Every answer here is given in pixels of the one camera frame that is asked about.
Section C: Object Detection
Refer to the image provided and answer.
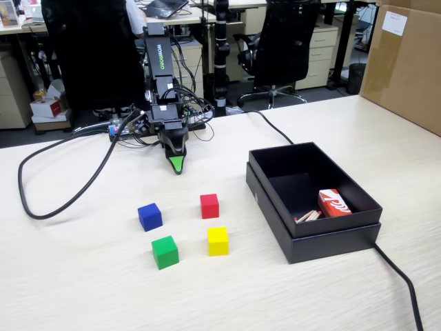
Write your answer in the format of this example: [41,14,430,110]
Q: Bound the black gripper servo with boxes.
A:
[147,103,190,176]

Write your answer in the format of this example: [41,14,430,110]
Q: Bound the green wooden cube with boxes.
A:
[151,235,179,271]

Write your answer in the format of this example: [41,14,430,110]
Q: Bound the red wooden cube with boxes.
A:
[200,193,221,220]

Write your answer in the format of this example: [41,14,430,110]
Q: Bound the blue wooden cube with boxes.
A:
[137,202,163,232]

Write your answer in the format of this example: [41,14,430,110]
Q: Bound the yellow wooden cube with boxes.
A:
[207,226,229,257]

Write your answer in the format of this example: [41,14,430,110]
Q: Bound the robot controller circuit board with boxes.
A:
[107,122,139,143]

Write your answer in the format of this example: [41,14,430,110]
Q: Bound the small beige drawer cabinet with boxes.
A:
[170,43,205,101]

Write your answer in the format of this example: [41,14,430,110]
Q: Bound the black segmented pole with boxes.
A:
[212,0,231,117]

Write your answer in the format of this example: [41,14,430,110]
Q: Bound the black cardboard box tray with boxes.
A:
[248,141,384,239]

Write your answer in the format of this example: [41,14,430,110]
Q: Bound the black solid-back office chair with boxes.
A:
[41,0,150,120]

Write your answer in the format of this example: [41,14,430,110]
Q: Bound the white red cardboard box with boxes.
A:
[29,79,72,132]

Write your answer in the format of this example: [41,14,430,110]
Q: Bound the seated person in white shirt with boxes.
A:
[125,0,148,37]

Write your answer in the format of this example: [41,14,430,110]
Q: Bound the black laptop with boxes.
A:
[143,0,189,19]

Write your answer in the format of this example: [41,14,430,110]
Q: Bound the black mesh office chair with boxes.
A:
[233,0,323,110]

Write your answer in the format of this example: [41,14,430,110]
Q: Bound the orange white matchbox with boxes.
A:
[317,188,353,219]

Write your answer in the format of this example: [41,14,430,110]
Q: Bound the wide beige drawer cabinet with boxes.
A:
[0,51,34,130]

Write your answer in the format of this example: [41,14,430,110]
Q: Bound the cream three-drawer cabinet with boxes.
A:
[294,26,340,91]

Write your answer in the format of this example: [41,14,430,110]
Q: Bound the black mesh trash bin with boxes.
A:
[347,63,367,95]

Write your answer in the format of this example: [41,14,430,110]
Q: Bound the white desk with black legs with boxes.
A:
[192,0,380,91]

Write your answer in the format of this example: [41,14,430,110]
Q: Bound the beige office desk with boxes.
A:
[0,6,216,35]

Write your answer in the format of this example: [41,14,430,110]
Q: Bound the large brown cardboard box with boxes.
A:
[358,0,441,137]

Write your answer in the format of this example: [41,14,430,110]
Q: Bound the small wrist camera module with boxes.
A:
[130,109,150,135]

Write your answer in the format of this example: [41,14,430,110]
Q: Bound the thin black robot wires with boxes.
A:
[165,30,216,143]

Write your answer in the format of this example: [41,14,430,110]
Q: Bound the grey cable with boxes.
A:
[70,119,116,137]

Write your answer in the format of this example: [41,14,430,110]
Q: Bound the thick black looped cable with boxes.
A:
[17,109,143,221]

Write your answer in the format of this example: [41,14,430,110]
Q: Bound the desktop picture frame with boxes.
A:
[0,0,20,28]

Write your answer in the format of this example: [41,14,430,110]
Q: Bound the thick black long cable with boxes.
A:
[240,110,424,331]

